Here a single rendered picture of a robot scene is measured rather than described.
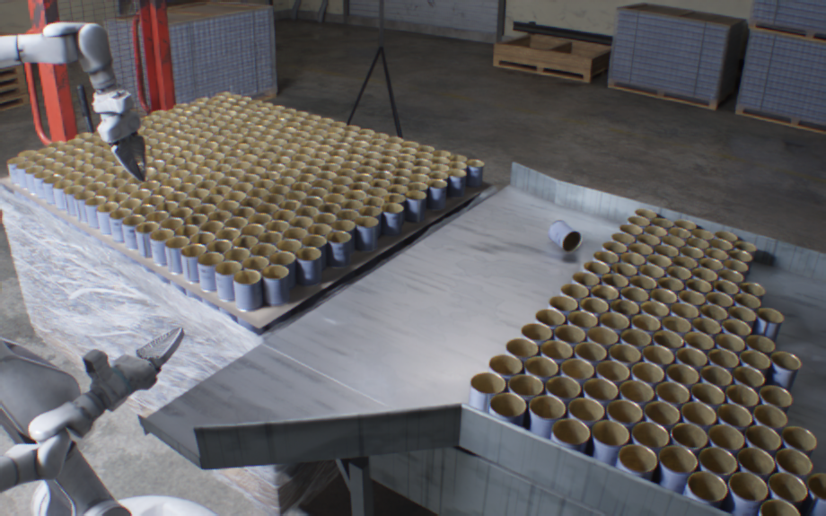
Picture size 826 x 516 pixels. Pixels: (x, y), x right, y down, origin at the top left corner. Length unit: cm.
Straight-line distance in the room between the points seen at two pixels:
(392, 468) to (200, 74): 595
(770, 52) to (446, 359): 731
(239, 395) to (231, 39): 611
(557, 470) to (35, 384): 101
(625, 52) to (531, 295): 721
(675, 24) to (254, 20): 487
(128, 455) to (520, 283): 184
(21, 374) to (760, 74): 802
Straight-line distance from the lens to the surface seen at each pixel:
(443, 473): 143
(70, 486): 169
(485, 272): 184
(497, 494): 138
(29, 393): 145
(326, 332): 159
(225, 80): 732
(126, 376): 144
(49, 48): 161
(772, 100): 854
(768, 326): 171
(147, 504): 225
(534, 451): 122
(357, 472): 164
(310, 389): 143
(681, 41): 859
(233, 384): 146
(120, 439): 307
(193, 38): 700
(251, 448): 126
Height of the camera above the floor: 198
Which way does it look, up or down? 28 degrees down
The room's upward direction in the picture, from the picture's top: 2 degrees clockwise
